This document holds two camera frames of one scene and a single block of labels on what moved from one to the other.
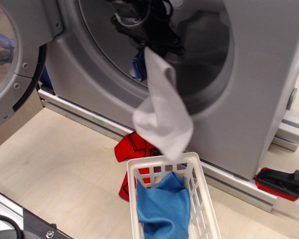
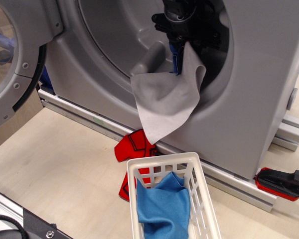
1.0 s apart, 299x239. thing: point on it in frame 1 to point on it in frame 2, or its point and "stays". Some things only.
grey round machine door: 19,32 stays
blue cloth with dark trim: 139,66 to 177,51
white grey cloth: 165,120 to 165,99
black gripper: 155,34 to 199,30
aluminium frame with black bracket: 32,226 stays
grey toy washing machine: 240,59 stays
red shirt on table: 133,146 stays
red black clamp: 291,185 stays
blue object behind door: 5,56 stays
